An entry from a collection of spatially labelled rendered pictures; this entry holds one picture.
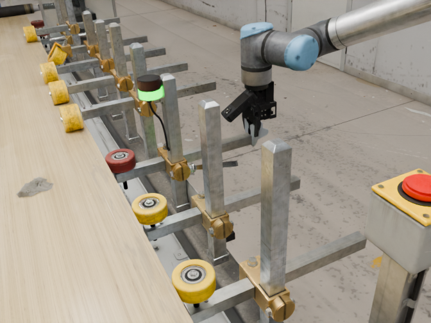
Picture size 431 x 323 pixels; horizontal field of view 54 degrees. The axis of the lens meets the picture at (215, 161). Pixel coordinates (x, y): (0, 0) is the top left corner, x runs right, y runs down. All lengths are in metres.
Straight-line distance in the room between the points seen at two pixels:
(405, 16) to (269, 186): 0.59
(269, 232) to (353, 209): 1.76
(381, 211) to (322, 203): 2.03
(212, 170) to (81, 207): 0.32
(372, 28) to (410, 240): 0.77
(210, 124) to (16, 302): 0.48
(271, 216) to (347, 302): 1.30
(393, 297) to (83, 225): 0.65
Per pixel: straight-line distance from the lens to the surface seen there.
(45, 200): 1.08
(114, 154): 1.20
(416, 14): 1.11
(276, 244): 0.76
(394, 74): 4.09
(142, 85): 1.06
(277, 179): 0.68
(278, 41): 1.15
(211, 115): 0.87
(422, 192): 0.45
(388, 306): 0.56
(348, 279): 2.08
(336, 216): 2.42
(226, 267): 1.09
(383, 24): 1.14
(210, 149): 0.90
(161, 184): 1.41
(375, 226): 0.48
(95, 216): 0.98
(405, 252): 0.47
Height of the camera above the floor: 1.48
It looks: 31 degrees down
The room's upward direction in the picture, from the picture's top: 3 degrees counter-clockwise
